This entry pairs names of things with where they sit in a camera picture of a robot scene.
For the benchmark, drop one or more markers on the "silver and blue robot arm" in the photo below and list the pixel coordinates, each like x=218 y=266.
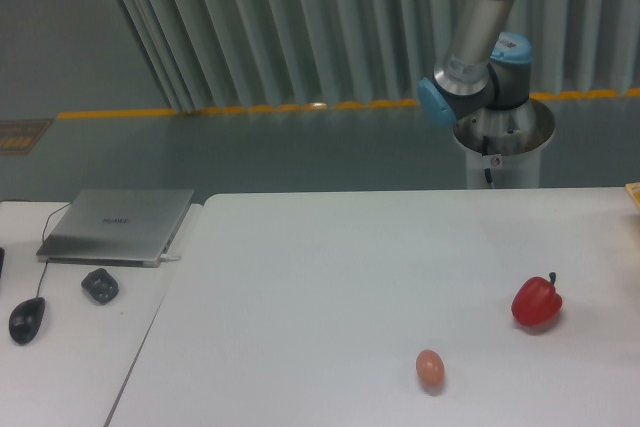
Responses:
x=469 y=76

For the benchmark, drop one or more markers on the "red bell pepper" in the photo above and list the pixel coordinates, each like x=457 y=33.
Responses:
x=537 y=301

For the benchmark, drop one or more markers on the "wooden basket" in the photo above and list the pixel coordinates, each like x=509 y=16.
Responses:
x=633 y=190

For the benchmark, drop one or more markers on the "white pleated curtain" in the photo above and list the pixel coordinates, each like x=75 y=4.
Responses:
x=226 y=54

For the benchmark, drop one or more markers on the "brown egg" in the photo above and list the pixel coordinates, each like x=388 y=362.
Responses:
x=430 y=368

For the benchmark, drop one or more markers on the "silver closed laptop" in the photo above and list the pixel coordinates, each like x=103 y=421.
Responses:
x=117 y=227

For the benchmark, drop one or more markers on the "black power adapter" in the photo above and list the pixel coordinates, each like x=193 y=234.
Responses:
x=101 y=286

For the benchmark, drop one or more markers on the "black computer mouse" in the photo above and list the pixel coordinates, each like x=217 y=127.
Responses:
x=26 y=319

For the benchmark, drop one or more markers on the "black device at left edge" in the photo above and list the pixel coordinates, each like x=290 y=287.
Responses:
x=2 y=260

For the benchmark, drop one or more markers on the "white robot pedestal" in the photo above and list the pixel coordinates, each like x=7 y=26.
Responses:
x=503 y=148

